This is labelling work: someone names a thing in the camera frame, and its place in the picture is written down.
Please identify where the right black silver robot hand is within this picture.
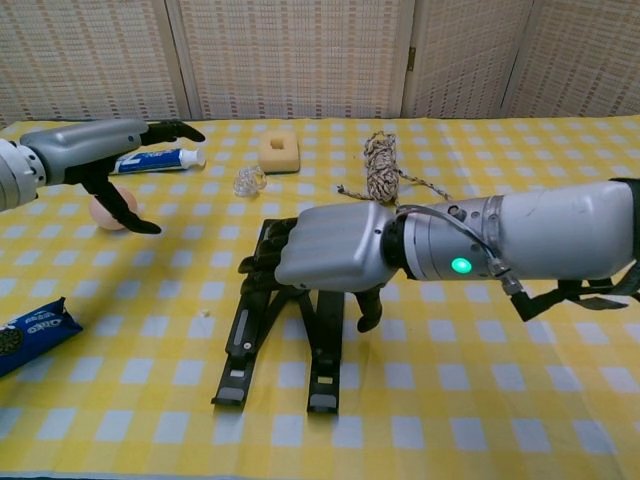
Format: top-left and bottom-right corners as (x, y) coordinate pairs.
(237, 201), (396, 334)

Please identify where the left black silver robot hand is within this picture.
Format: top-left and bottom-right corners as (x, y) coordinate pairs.
(22, 118), (207, 235)

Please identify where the black folding laptop stand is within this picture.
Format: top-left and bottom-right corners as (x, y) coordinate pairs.
(210, 218), (346, 415)

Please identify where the yellow white checkered tablecloth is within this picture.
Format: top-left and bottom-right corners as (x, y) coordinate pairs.
(0, 115), (640, 480)

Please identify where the peach coloured ball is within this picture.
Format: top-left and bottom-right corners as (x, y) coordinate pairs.
(88, 187), (139, 231)

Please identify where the blue white toothpaste tube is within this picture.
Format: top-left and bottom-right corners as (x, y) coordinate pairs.
(108, 148), (207, 175)

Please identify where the woven folding screen panel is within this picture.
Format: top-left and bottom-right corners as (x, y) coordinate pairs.
(399, 0), (536, 120)
(499, 0), (640, 120)
(0, 0), (194, 126)
(164, 0), (416, 121)

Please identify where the yellow sponge with square hole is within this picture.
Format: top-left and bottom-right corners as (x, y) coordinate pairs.
(258, 130), (301, 175)

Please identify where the blue Oreo cookie packet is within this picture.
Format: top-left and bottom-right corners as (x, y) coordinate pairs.
(0, 297), (84, 380)

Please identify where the coiled multicolour braided rope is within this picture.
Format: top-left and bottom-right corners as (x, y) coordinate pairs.
(335, 130), (454, 209)

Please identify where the grey right arm cable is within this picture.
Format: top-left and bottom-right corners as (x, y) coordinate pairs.
(397, 204), (531, 301)

